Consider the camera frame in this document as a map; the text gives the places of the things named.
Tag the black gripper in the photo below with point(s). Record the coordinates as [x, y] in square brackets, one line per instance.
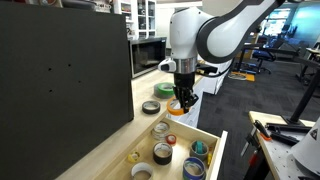
[184, 80]

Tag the orange masking tape roll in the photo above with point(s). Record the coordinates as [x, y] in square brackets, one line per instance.
[171, 108]

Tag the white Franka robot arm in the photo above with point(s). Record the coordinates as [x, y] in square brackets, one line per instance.
[226, 33]

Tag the green tape roll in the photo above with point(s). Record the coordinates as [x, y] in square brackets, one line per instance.
[165, 88]

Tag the black tape roll flat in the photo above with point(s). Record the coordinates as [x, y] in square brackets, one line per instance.
[151, 107]

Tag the wooden drawer white front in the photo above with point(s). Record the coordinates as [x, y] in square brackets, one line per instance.
[181, 133]

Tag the clear grey tape roll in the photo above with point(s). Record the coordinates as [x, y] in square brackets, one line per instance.
[160, 130]

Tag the small red tape roll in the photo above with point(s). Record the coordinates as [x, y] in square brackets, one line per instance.
[171, 139]

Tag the teal tape roll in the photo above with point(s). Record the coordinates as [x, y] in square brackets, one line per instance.
[199, 151]

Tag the thick black tape roll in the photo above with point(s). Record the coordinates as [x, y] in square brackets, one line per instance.
[162, 158]

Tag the yellow marker in drawer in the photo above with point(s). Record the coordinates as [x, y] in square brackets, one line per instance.
[209, 159]

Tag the blue tape roll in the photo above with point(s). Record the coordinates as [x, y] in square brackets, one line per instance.
[193, 170]

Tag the small yellow tape roll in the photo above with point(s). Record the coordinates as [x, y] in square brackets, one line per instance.
[133, 157]

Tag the white grey tape roll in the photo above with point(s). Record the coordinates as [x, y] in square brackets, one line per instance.
[141, 170]

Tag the white base cabinets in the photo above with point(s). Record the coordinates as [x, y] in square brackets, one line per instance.
[210, 86]

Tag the microwave oven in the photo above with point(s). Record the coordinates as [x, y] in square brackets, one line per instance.
[146, 56]

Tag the yellow floor mat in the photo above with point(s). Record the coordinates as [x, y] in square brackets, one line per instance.
[242, 76]

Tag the black orange bar clamp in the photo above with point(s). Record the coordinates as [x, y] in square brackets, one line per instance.
[263, 130]

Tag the blue office chair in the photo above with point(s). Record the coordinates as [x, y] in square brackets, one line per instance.
[263, 56]

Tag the white shelving unit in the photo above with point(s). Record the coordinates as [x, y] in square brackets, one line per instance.
[138, 18]

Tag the black long clamp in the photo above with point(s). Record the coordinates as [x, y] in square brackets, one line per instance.
[288, 127]

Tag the robot mounting table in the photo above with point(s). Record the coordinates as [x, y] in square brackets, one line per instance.
[280, 156]

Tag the large black panel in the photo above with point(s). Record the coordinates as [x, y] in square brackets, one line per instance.
[60, 93]

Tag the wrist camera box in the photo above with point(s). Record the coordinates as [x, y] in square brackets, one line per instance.
[166, 65]

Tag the black camera stand pole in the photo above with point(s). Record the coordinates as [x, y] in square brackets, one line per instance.
[305, 96]

